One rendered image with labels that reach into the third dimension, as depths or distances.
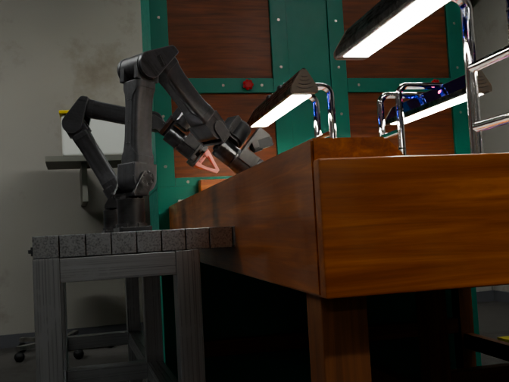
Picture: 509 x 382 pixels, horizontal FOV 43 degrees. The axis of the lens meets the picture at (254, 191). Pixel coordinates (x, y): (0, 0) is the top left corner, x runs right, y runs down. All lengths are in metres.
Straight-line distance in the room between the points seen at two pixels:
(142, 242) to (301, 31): 1.74
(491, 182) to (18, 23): 4.02
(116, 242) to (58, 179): 3.21
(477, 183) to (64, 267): 0.72
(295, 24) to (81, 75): 2.07
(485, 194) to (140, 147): 0.88
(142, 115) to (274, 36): 1.30
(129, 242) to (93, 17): 3.51
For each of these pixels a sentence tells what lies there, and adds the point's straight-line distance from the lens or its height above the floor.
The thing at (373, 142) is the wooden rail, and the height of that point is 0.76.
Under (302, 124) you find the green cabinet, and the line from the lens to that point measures 2.69.
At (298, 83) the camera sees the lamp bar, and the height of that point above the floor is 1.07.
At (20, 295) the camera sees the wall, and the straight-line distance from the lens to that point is 4.40.
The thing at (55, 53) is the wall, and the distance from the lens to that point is 4.54.
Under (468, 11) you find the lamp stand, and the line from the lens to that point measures 1.41.
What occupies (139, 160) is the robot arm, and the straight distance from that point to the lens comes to 1.48.
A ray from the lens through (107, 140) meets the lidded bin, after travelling 3.76.
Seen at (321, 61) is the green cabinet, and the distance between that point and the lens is 2.77.
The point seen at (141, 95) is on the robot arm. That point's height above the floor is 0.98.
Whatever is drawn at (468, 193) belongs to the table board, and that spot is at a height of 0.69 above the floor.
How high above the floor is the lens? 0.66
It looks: 3 degrees up
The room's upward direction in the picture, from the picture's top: 3 degrees counter-clockwise
